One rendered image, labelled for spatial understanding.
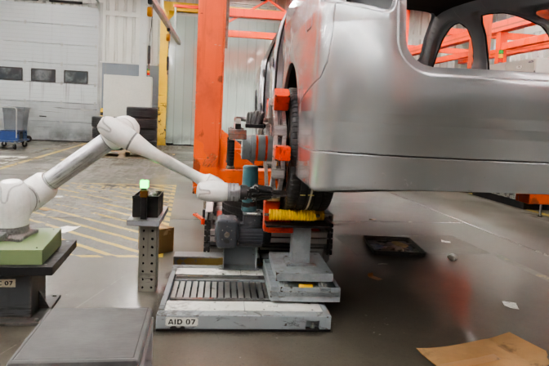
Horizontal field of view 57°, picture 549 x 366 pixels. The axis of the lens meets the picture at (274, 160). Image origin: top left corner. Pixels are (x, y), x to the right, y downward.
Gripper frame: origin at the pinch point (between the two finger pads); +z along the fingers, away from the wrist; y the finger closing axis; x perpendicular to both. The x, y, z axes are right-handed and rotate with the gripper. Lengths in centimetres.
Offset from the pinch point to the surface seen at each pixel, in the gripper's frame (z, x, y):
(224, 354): -25, -75, -15
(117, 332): -59, -90, 48
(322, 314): 22, -51, -28
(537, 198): 181, 40, -51
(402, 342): 57, -66, -24
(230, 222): -23, 13, -48
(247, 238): -13, 8, -56
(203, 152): -41, 55, -35
